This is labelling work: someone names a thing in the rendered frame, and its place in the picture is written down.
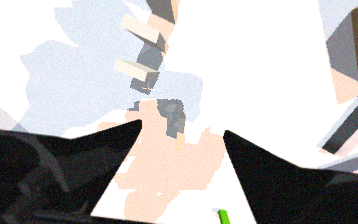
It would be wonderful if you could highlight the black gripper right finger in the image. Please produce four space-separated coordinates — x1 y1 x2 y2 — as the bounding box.
223 130 358 224

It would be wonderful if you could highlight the green rectangular block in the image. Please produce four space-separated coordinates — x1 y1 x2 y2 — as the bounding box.
218 209 230 224

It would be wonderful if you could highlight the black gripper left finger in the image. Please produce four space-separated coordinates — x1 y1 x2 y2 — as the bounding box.
0 119 142 215

